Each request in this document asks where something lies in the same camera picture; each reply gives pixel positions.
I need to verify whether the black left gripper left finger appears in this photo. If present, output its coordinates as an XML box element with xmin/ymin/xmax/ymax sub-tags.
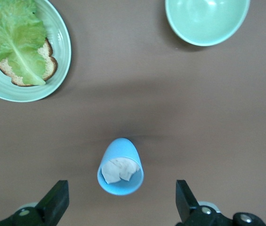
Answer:
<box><xmin>0</xmin><ymin>180</ymin><xmax>70</xmax><ymax>226</ymax></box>

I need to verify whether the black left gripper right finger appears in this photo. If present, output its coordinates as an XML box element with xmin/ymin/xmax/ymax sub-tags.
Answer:
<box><xmin>175</xmin><ymin>179</ymin><xmax>266</xmax><ymax>226</ymax></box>

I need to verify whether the light blue cup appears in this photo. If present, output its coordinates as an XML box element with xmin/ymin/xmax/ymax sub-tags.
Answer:
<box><xmin>97</xmin><ymin>137</ymin><xmax>145</xmax><ymax>196</ymax></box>

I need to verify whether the crumpled white tissue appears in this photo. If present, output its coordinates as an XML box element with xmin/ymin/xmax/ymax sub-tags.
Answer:
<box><xmin>101</xmin><ymin>158</ymin><xmax>141</xmax><ymax>185</ymax></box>

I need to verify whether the toasted bread slice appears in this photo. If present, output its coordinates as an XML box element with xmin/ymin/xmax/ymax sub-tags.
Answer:
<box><xmin>0</xmin><ymin>37</ymin><xmax>58</xmax><ymax>87</ymax></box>

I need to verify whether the mint green plate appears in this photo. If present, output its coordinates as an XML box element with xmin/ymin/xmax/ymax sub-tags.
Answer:
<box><xmin>0</xmin><ymin>0</ymin><xmax>73</xmax><ymax>103</ymax></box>

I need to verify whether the green lettuce leaf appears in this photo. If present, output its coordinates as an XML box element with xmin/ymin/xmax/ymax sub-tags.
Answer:
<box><xmin>0</xmin><ymin>0</ymin><xmax>48</xmax><ymax>87</ymax></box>

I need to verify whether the mint green bowl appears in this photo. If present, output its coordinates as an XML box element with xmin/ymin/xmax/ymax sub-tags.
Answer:
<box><xmin>165</xmin><ymin>0</ymin><xmax>251</xmax><ymax>47</ymax></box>

